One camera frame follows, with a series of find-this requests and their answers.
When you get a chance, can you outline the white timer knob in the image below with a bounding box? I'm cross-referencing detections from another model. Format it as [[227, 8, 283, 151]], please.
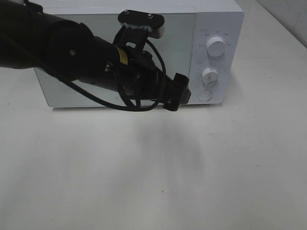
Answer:
[[201, 67, 219, 84]]

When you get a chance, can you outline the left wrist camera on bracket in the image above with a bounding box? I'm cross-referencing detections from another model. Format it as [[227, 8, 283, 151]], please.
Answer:
[[113, 10, 165, 52]]

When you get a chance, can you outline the round white door button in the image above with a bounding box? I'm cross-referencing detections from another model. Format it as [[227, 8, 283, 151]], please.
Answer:
[[198, 90, 213, 102]]

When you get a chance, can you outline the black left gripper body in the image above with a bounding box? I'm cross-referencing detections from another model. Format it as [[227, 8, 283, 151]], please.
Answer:
[[105, 47, 191, 112]]

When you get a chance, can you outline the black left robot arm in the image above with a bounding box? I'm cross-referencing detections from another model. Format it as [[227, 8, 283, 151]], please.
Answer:
[[0, 0, 191, 112]]

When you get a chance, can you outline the upper white power knob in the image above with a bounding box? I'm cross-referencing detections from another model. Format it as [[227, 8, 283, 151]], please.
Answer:
[[206, 36, 226, 57]]

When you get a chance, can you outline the white microwave door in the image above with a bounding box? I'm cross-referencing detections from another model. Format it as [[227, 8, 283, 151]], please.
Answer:
[[35, 13, 196, 108]]

